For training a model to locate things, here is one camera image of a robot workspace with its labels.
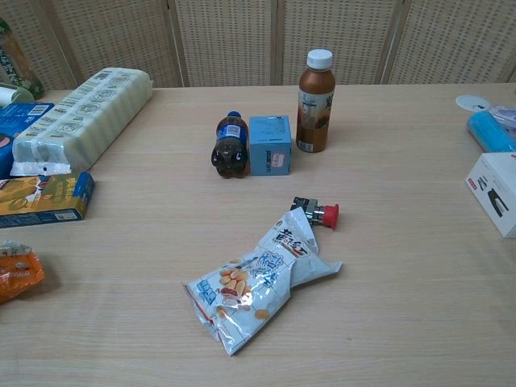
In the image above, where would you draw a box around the light blue cardboard box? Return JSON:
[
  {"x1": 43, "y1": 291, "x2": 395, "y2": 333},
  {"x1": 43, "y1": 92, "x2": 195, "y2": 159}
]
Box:
[{"x1": 248, "y1": 115, "x2": 293, "y2": 177}]

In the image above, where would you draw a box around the small cola bottle blue label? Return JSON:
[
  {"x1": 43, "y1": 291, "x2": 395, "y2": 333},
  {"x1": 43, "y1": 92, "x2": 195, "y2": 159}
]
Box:
[{"x1": 210, "y1": 111, "x2": 251, "y2": 179}]

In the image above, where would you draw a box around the white peanut snack bag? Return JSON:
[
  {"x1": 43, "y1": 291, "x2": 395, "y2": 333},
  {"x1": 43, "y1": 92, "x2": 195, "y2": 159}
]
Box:
[{"x1": 181, "y1": 207, "x2": 343, "y2": 357}]

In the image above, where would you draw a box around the brown milk tea bottle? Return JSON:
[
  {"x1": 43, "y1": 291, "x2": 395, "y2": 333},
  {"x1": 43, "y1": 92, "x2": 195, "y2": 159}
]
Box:
[{"x1": 295, "y1": 49, "x2": 337, "y2": 154}]

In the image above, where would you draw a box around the woven folding screen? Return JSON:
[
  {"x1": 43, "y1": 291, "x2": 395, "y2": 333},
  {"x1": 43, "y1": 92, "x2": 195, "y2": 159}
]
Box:
[{"x1": 0, "y1": 0, "x2": 516, "y2": 92}]

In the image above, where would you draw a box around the yellow and blue flat box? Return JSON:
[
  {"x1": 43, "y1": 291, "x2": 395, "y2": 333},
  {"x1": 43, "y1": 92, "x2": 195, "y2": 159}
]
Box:
[{"x1": 0, "y1": 171, "x2": 96, "y2": 230}]

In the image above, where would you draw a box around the white round table grommet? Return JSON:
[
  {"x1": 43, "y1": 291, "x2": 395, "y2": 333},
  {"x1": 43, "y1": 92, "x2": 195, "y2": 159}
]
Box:
[{"x1": 456, "y1": 94, "x2": 491, "y2": 111}]

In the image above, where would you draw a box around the white box with stapler picture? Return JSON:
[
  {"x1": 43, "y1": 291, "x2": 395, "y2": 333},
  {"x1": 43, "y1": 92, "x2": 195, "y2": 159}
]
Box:
[{"x1": 464, "y1": 152, "x2": 516, "y2": 239}]

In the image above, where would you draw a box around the blue box with barcode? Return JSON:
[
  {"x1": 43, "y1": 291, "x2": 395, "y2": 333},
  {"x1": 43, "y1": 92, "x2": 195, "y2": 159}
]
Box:
[{"x1": 0, "y1": 102, "x2": 56, "y2": 181}]

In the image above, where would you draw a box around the orange snack bag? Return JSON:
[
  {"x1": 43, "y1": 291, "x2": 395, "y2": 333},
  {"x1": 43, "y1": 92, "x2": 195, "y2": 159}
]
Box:
[{"x1": 0, "y1": 239, "x2": 46, "y2": 306}]

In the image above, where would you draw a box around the clear purple plastic package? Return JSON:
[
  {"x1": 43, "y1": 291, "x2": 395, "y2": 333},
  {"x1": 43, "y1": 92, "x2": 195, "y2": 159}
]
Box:
[{"x1": 486, "y1": 104, "x2": 516, "y2": 131}]

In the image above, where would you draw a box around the white and green cylinder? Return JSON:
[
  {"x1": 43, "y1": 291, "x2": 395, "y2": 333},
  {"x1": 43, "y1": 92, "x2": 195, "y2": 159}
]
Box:
[{"x1": 0, "y1": 82, "x2": 35, "y2": 110}]

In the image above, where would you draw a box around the green patterned tall package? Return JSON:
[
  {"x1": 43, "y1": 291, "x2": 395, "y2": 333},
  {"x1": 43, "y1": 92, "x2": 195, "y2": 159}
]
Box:
[{"x1": 0, "y1": 18, "x2": 44, "y2": 101}]

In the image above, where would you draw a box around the red emergency stop button switch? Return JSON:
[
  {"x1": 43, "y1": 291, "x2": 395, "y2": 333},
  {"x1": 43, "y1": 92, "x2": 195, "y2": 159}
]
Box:
[{"x1": 290, "y1": 196, "x2": 340, "y2": 231}]

